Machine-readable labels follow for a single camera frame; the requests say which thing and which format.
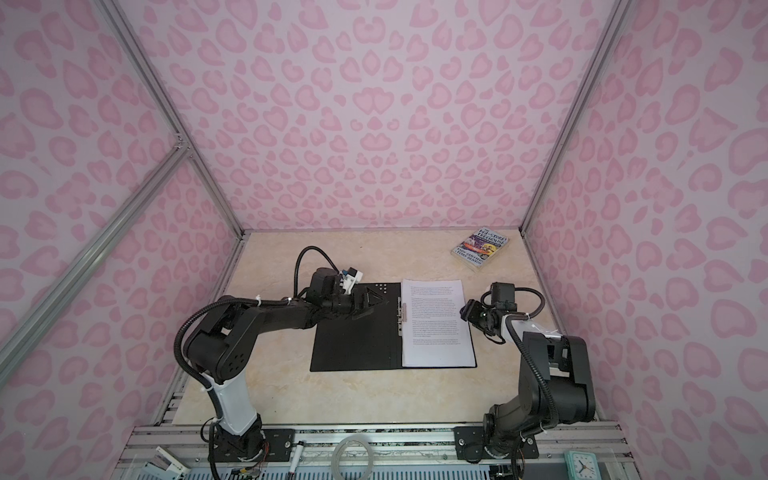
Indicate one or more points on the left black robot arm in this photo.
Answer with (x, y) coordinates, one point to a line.
(214, 345)

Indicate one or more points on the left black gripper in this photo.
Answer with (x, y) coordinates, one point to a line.
(359, 310)

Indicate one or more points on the white marker pen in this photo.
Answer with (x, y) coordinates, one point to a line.
(295, 459)

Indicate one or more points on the teal desk clock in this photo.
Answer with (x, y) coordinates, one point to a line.
(582, 465)

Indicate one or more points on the printed paper sheet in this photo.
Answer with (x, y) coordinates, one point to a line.
(433, 334)

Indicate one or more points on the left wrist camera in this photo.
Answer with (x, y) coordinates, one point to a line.
(349, 279)

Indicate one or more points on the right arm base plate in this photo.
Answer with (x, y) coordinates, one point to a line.
(470, 446)

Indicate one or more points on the white box device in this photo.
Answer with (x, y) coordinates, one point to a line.
(163, 465)

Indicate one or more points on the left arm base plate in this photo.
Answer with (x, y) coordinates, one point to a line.
(279, 444)

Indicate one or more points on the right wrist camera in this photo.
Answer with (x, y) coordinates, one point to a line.
(503, 296)

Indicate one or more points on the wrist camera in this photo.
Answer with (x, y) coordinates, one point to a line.
(349, 279)
(503, 296)

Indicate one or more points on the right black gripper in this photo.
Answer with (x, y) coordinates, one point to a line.
(471, 312)

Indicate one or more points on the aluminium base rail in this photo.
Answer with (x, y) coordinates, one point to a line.
(401, 451)

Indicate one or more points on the colourful paperback book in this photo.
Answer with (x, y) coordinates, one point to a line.
(477, 249)

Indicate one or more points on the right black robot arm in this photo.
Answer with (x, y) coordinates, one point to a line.
(555, 383)

